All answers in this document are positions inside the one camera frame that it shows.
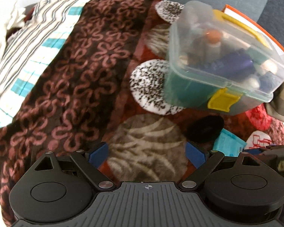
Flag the red brown patterned plush blanket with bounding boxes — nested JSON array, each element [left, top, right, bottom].
[[0, 0, 284, 227]]

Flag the cyan packet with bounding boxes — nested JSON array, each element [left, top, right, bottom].
[[213, 129, 248, 158]]

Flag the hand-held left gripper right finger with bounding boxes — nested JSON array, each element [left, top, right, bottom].
[[179, 141, 263, 192]]

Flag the white crumpled cloth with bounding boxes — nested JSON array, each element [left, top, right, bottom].
[[0, 0, 26, 59]]

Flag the orange edged book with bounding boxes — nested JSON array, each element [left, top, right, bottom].
[[221, 4, 284, 81]]

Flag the striped cloth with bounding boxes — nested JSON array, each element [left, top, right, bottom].
[[0, 0, 105, 133]]

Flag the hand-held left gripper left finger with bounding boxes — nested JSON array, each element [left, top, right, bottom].
[[34, 142, 116, 192]]

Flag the dark blue bottle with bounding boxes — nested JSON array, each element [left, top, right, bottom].
[[204, 52, 254, 76]]

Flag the clear plastic container yellow latches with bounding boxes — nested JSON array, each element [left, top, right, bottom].
[[162, 0, 284, 116]]

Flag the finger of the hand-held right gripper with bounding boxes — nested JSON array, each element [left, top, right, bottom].
[[246, 146, 278, 157]]

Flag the orange-capped bottle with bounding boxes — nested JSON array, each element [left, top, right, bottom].
[[203, 28, 222, 61]]

